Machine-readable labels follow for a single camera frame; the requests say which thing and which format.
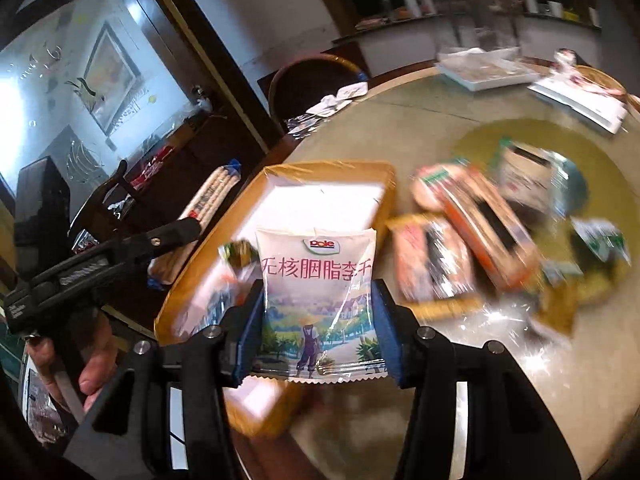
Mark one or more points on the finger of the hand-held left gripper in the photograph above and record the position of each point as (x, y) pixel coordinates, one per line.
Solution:
(165, 236)

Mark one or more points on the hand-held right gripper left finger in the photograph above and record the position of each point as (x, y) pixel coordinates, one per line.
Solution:
(248, 331)

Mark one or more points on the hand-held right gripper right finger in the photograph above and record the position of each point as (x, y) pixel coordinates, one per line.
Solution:
(387, 336)

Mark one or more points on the small green snack packet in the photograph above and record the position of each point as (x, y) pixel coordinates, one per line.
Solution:
(235, 254)

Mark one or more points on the white landscape print snack packet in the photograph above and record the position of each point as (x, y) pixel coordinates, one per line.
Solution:
(320, 290)

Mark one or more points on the round cake packet green label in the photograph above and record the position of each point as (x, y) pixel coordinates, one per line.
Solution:
(432, 183)

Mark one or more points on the dark seaweed packet beige label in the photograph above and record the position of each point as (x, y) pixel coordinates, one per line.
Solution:
(530, 175)

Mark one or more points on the green white snack packet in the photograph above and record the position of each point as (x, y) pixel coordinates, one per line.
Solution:
(602, 240)

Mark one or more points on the person's left hand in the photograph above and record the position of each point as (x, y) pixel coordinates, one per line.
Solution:
(97, 355)

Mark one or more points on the dark wooden sideboard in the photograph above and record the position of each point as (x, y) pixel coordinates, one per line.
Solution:
(170, 180)

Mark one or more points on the long biscuit stick packet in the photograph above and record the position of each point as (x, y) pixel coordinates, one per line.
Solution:
(210, 200)

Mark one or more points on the pile of red packets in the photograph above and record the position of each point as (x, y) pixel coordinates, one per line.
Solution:
(150, 166)

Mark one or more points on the wooden armchair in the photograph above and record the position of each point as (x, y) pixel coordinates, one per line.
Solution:
(122, 177)

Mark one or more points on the clear plastic packet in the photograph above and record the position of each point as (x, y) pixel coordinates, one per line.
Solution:
(305, 125)

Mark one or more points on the round back dark chair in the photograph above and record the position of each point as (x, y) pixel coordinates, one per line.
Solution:
(305, 85)

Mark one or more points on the white crumpled wrapper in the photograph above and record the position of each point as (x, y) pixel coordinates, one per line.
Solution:
(352, 91)
(330, 105)

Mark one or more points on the gold lazy susan turntable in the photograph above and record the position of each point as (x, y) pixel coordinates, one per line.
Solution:
(500, 131)

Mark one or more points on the white rectangular tray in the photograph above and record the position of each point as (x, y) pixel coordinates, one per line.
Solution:
(477, 69)

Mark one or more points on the flat white tray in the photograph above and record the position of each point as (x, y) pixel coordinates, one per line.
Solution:
(582, 104)

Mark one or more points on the clear plastic container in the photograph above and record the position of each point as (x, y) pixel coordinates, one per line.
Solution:
(482, 30)

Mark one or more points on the small red white packet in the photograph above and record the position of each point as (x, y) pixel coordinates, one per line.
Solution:
(565, 57)

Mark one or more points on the white bottle red label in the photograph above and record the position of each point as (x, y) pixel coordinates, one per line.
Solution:
(423, 4)

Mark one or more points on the small white cup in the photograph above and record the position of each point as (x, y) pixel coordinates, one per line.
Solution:
(554, 9)

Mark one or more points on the framed wall picture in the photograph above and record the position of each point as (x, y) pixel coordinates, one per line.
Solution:
(112, 77)

